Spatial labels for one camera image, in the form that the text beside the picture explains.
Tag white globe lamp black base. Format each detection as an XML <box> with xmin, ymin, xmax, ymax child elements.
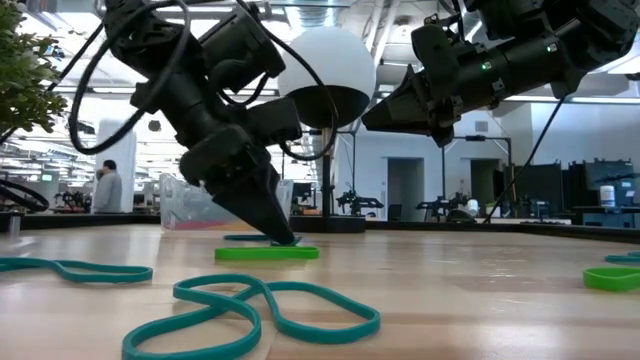
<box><xmin>277</xmin><ymin>25</ymin><xmax>377</xmax><ymax>235</ymax></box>

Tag teal rubber band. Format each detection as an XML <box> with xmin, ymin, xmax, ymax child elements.
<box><xmin>603</xmin><ymin>250</ymin><xmax>640</xmax><ymax>265</ymax></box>
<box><xmin>0</xmin><ymin>256</ymin><xmax>154</xmax><ymax>286</ymax></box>
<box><xmin>222</xmin><ymin>233</ymin><xmax>303</xmax><ymax>247</ymax></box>
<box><xmin>121</xmin><ymin>273</ymin><xmax>382</xmax><ymax>360</ymax></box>

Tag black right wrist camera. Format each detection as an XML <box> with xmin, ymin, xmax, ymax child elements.
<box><xmin>410</xmin><ymin>22</ymin><xmax>464</xmax><ymax>91</ymax></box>

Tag potted green artificial plant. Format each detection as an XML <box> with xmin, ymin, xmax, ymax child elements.
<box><xmin>0</xmin><ymin>0</ymin><xmax>69</xmax><ymax>137</ymax></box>

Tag clear plastic bin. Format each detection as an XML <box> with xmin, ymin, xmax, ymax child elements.
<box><xmin>158</xmin><ymin>172</ymin><xmax>295</xmax><ymax>232</ymax></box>

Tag black cable loop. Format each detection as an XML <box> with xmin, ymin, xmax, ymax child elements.
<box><xmin>0</xmin><ymin>178</ymin><xmax>51</xmax><ymax>214</ymax></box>

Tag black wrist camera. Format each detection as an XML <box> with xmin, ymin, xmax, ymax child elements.
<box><xmin>239</xmin><ymin>97</ymin><xmax>304</xmax><ymax>151</ymax></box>
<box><xmin>410</xmin><ymin>22</ymin><xmax>464</xmax><ymax>91</ymax></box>

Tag black partition panels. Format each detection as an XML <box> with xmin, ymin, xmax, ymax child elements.
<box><xmin>504</xmin><ymin>158</ymin><xmax>640</xmax><ymax>229</ymax></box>

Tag black metal stand frame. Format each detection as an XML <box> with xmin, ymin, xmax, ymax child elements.
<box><xmin>441</xmin><ymin>133</ymin><xmax>515</xmax><ymax>201</ymax></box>

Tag green rubber band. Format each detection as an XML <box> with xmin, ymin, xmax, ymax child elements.
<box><xmin>582</xmin><ymin>265</ymin><xmax>640</xmax><ymax>293</ymax></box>
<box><xmin>214</xmin><ymin>245</ymin><xmax>321</xmax><ymax>262</ymax></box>

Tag white pillar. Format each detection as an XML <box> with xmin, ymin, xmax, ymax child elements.
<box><xmin>93</xmin><ymin>118</ymin><xmax>138</xmax><ymax>215</ymax></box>

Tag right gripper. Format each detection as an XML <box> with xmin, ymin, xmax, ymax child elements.
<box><xmin>360</xmin><ymin>44</ymin><xmax>506</xmax><ymax>149</ymax></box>

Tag person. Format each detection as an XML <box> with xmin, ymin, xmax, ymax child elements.
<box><xmin>92</xmin><ymin>159</ymin><xmax>124</xmax><ymax>215</ymax></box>

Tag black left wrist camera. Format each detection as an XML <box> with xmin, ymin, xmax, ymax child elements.
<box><xmin>239</xmin><ymin>97</ymin><xmax>304</xmax><ymax>151</ymax></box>

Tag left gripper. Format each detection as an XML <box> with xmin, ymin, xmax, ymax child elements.
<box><xmin>178</xmin><ymin>122</ymin><xmax>297</xmax><ymax>246</ymax></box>

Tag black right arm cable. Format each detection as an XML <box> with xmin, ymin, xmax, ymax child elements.
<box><xmin>481</xmin><ymin>95</ymin><xmax>567</xmax><ymax>225</ymax></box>

